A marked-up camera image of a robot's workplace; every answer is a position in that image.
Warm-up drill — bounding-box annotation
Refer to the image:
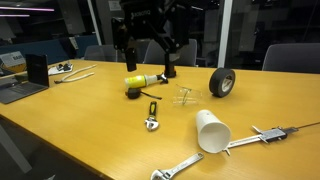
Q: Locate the black tape roll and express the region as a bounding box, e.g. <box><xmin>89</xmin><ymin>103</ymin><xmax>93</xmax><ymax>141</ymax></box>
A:
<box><xmin>209</xmin><ymin>68</ymin><xmax>236</xmax><ymax>98</ymax></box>

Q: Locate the silver adjustable wrench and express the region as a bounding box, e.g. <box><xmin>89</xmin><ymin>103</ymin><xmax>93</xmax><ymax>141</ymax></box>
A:
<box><xmin>150</xmin><ymin>152</ymin><xmax>204</xmax><ymax>180</ymax></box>

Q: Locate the open laptop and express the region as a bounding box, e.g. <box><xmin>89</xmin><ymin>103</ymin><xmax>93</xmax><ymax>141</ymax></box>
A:
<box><xmin>0</xmin><ymin>54</ymin><xmax>49</xmax><ymax>104</ymax></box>

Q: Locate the white cloth with clips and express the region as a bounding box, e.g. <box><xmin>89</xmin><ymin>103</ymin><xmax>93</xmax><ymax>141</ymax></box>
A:
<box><xmin>48</xmin><ymin>63</ymin><xmax>73</xmax><ymax>75</ymax></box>

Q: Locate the white sign card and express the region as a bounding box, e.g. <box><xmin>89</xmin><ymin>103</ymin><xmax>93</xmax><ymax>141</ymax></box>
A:
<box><xmin>0</xmin><ymin>51</ymin><xmax>26</xmax><ymax>73</ymax></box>

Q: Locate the clear plastic cup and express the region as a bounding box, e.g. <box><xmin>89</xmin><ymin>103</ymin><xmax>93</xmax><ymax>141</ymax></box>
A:
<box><xmin>173</xmin><ymin>85</ymin><xmax>202</xmax><ymax>106</ymax></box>

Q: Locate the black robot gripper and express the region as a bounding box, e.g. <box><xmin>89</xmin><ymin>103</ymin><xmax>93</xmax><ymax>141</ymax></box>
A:
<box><xmin>111</xmin><ymin>0</ymin><xmax>191</xmax><ymax>78</ymax></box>

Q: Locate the white foam cup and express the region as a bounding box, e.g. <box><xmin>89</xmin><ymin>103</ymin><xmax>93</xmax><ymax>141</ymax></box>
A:
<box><xmin>196</xmin><ymin>109</ymin><xmax>231</xmax><ymax>153</ymax></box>

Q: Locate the yellow spray bottle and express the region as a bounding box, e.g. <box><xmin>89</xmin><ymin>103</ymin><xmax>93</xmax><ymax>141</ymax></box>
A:
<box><xmin>124</xmin><ymin>74</ymin><xmax>168</xmax><ymax>88</ymax></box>

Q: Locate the grey office chair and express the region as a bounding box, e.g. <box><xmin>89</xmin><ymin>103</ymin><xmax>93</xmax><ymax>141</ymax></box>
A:
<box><xmin>84</xmin><ymin>45</ymin><xmax>117</xmax><ymax>62</ymax></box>
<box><xmin>262</xmin><ymin>43</ymin><xmax>320</xmax><ymax>74</ymax></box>
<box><xmin>143</xmin><ymin>39</ymin><xmax>197</xmax><ymax>66</ymax></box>

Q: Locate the digital caliper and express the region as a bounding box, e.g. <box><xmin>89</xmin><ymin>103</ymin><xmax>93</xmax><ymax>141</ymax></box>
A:
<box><xmin>222</xmin><ymin>125</ymin><xmax>300</xmax><ymax>157</ymax></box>

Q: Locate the black handled adjustable wrench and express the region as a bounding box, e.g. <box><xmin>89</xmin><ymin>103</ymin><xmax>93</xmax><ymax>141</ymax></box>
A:
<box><xmin>144</xmin><ymin>101</ymin><xmax>159</xmax><ymax>131</ymax></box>

